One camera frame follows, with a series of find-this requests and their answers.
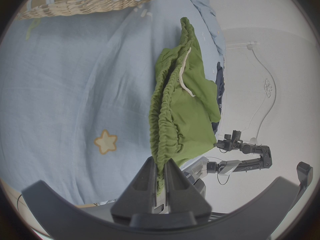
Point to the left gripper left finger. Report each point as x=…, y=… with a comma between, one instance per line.
x=140, y=191

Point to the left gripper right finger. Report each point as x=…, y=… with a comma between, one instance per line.
x=182, y=194

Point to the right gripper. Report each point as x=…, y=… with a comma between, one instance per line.
x=226, y=145

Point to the green shorts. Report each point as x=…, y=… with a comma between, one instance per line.
x=185, y=114

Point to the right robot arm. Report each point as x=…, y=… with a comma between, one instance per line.
x=250, y=165

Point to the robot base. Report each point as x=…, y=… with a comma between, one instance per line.
x=197, y=166

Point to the bed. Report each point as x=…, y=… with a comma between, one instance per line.
x=75, y=96

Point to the round woven basket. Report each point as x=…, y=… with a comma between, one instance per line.
x=87, y=1

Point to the dark blue T-shirt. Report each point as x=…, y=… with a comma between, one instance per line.
x=220, y=86

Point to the pale blue quilt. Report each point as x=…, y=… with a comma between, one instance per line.
x=205, y=9

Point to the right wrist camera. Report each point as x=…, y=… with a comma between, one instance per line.
x=228, y=137

